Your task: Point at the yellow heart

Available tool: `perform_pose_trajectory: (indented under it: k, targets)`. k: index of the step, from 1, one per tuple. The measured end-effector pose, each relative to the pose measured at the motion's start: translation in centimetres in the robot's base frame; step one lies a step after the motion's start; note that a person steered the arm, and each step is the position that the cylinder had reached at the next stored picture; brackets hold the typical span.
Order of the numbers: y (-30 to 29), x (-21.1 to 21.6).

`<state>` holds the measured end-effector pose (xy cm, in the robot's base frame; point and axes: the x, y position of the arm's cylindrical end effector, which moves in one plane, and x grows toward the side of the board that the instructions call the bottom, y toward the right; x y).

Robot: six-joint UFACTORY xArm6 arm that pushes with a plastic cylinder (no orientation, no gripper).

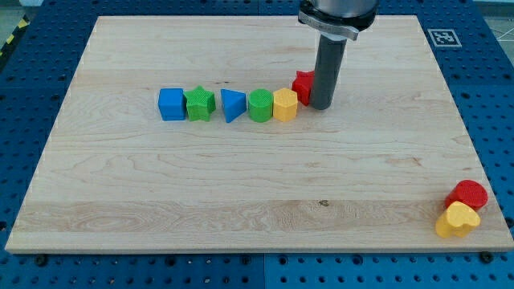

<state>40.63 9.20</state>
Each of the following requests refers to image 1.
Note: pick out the grey cylindrical pointer tool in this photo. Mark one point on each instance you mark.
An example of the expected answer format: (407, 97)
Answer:
(328, 64)

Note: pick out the yellow hexagon block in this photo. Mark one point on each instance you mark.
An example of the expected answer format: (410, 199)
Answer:
(285, 104)

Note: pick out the yellow heart block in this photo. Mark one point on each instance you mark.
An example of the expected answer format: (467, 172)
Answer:
(458, 219)

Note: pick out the red cylinder block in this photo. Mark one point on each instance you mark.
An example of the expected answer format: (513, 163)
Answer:
(468, 192)

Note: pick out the green star block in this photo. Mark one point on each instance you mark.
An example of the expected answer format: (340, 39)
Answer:
(200, 103)

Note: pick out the green cylinder block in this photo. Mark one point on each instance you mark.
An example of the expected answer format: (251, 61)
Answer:
(260, 105)

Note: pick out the white fiducial marker tag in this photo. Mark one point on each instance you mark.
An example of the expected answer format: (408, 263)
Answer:
(444, 38)

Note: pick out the wooden board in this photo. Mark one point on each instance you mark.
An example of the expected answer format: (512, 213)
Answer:
(368, 174)

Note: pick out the red star block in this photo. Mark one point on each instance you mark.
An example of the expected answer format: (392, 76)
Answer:
(302, 85)

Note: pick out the blue triangle block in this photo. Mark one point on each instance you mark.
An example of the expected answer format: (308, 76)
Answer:
(233, 104)

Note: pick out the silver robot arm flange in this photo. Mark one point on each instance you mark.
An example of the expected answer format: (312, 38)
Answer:
(338, 20)

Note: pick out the blue cube block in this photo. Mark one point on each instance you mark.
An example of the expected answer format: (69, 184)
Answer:
(171, 104)

